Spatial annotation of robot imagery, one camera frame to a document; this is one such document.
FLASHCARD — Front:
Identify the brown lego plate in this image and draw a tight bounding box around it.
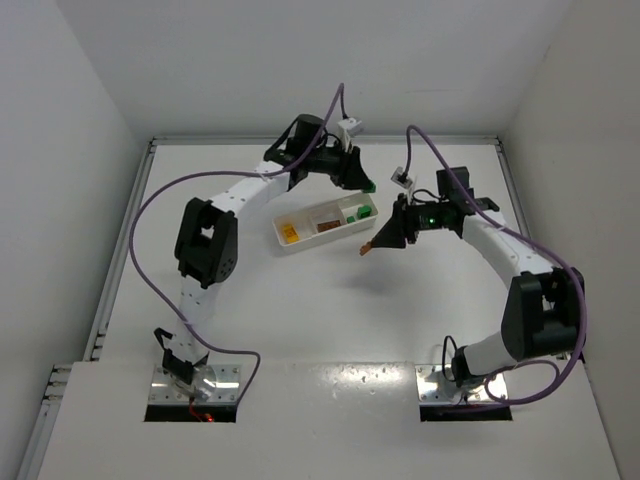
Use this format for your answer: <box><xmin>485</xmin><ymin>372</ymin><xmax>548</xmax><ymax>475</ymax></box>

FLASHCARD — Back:
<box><xmin>316</xmin><ymin>219</ymin><xmax>342</xmax><ymax>233</ymax></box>
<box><xmin>359</xmin><ymin>241</ymin><xmax>373</xmax><ymax>256</ymax></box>

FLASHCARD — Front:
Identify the yellow curved lego brick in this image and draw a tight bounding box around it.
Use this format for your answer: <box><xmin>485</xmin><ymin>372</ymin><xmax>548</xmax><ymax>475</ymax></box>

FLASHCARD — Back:
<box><xmin>282</xmin><ymin>224</ymin><xmax>299</xmax><ymax>244</ymax></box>

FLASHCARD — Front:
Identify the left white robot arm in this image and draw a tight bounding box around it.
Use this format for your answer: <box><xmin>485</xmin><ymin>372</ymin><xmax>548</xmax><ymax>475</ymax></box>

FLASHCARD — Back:
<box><xmin>160</xmin><ymin>114</ymin><xmax>375</xmax><ymax>386</ymax></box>

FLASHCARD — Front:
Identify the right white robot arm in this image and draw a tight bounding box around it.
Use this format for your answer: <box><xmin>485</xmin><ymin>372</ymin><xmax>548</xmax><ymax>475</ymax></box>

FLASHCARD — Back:
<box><xmin>360</xmin><ymin>167</ymin><xmax>584</xmax><ymax>385</ymax></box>

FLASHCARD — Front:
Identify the white three-compartment tray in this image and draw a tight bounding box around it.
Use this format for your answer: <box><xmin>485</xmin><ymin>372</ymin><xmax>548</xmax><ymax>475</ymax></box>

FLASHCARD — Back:
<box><xmin>272</xmin><ymin>193</ymin><xmax>378</xmax><ymax>254</ymax></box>

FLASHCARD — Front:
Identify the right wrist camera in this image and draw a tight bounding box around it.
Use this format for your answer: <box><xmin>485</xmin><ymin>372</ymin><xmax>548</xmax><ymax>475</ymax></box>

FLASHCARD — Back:
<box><xmin>391</xmin><ymin>167</ymin><xmax>415</xmax><ymax>196</ymax></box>

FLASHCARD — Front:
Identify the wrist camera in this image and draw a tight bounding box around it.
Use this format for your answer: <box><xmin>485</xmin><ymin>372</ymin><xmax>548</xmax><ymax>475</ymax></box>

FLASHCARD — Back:
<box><xmin>336</xmin><ymin>117</ymin><xmax>363</xmax><ymax>153</ymax></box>
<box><xmin>391</xmin><ymin>167</ymin><xmax>415</xmax><ymax>196</ymax></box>

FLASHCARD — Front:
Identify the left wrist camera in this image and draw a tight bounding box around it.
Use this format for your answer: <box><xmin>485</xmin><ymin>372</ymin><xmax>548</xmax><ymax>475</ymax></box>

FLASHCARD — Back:
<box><xmin>336</xmin><ymin>117</ymin><xmax>363</xmax><ymax>153</ymax></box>

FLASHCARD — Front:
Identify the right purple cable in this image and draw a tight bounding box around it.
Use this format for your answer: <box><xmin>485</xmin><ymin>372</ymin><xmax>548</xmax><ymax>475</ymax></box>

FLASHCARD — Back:
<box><xmin>402</xmin><ymin>124</ymin><xmax>587</xmax><ymax>405</ymax></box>

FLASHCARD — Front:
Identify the purple cable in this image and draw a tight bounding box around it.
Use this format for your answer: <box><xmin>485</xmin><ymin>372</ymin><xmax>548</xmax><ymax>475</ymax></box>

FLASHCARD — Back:
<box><xmin>402</xmin><ymin>124</ymin><xmax>587</xmax><ymax>405</ymax></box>
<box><xmin>128</xmin><ymin>82</ymin><xmax>347</xmax><ymax>407</ymax></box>

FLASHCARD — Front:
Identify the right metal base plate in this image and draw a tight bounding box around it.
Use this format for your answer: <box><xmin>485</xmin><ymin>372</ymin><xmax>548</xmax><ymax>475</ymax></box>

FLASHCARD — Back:
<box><xmin>415</xmin><ymin>364</ymin><xmax>498</xmax><ymax>407</ymax></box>

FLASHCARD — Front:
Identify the metal base plate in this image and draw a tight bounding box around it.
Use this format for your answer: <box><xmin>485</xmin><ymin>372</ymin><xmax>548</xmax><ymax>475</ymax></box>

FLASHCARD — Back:
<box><xmin>148</xmin><ymin>364</ymin><xmax>240</xmax><ymax>407</ymax></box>
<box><xmin>415</xmin><ymin>364</ymin><xmax>498</xmax><ymax>407</ymax></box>

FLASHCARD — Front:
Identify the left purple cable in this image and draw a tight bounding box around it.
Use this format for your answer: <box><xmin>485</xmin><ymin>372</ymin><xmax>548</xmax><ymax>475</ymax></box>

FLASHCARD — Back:
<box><xmin>128</xmin><ymin>82</ymin><xmax>347</xmax><ymax>407</ymax></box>

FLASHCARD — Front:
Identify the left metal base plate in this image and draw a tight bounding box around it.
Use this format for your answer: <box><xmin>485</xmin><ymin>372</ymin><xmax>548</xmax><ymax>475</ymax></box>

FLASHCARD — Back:
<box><xmin>148</xmin><ymin>364</ymin><xmax>240</xmax><ymax>407</ymax></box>

